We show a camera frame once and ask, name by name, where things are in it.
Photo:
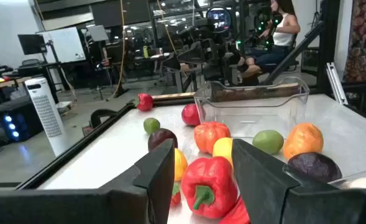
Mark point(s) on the red bell pepper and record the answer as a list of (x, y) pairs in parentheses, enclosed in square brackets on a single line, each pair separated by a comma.
[(209, 186)]

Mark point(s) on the round display screen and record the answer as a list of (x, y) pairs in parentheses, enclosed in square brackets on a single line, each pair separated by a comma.
[(219, 18)]

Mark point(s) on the black diagonal frame strut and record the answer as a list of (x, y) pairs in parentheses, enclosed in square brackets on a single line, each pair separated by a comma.
[(294, 53)]

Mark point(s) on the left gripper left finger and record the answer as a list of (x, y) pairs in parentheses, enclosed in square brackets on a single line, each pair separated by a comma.
[(161, 174)]

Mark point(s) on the black monitor on stand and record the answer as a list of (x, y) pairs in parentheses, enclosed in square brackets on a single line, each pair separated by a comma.
[(32, 44)]

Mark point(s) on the person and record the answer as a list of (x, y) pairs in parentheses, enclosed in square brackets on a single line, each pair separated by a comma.
[(282, 34)]

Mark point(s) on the large green lime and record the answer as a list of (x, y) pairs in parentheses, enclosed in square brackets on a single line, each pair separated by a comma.
[(268, 141)]

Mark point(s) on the whiteboard on stand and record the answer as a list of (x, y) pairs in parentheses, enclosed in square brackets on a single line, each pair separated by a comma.
[(61, 43)]

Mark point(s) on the small green lime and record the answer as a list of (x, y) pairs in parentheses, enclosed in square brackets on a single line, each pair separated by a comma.
[(151, 125)]

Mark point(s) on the aluminium extrusion bar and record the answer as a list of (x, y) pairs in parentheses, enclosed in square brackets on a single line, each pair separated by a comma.
[(336, 84)]

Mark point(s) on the black box with blue lights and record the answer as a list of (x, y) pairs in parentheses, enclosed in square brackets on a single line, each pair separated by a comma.
[(24, 118)]

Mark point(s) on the large red strawberry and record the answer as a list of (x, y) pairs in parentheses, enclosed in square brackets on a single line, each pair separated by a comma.
[(145, 102)]

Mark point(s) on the large orange mango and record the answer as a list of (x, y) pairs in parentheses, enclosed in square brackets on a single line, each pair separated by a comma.
[(303, 140)]

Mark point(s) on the yellow bell pepper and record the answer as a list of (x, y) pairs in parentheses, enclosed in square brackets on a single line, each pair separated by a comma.
[(180, 163)]

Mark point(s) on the small red strawberry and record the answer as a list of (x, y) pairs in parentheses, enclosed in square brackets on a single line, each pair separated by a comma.
[(175, 196)]

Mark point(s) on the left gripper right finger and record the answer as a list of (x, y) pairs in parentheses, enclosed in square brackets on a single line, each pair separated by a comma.
[(257, 180)]

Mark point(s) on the yellow lemon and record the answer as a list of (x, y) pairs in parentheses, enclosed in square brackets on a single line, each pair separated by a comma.
[(223, 149)]

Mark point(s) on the white tower fan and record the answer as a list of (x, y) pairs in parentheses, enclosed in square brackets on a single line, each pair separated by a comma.
[(46, 115)]

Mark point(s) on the red apple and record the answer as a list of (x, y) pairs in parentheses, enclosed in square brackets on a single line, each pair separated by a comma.
[(189, 115)]

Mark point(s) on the clear plastic bin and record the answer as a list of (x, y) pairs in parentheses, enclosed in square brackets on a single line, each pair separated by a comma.
[(248, 124)]

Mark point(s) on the patterned wall hanging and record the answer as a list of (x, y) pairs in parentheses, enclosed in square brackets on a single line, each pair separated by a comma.
[(364, 40)]

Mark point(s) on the dark purple eggplant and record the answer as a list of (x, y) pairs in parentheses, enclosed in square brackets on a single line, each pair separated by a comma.
[(314, 166)]

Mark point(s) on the dark purple round fruit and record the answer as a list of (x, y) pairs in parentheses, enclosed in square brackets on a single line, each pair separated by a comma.
[(159, 138)]

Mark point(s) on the wooden side table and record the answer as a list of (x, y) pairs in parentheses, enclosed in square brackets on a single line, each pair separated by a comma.
[(2, 84)]

